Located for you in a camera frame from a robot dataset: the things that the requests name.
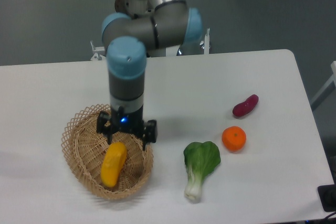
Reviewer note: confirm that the white frame at right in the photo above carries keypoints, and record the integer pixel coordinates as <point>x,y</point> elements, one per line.
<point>327,88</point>

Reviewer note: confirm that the black device at edge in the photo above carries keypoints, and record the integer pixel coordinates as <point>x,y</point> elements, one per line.
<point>327,197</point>

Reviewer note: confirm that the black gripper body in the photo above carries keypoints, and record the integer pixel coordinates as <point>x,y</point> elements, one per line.
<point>131,123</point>

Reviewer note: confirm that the green bok choy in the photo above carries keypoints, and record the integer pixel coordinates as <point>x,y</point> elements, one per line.
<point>201,159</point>

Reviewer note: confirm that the woven wicker basket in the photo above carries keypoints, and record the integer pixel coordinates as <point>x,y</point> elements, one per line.
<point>84,150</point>

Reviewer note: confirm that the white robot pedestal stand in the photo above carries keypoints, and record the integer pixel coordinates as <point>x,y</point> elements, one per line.
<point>204,45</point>

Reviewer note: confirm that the orange tangerine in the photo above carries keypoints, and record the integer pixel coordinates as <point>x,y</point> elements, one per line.
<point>234,138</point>

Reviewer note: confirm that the yellow mango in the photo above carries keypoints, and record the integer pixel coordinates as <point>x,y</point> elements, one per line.
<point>113,163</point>

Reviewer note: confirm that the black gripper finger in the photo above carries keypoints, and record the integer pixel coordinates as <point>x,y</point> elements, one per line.
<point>150,133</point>
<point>104,126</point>

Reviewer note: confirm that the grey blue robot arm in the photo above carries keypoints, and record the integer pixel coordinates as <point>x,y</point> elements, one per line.
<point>128,36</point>

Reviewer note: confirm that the purple sweet potato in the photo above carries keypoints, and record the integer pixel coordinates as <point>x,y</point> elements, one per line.
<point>244,108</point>

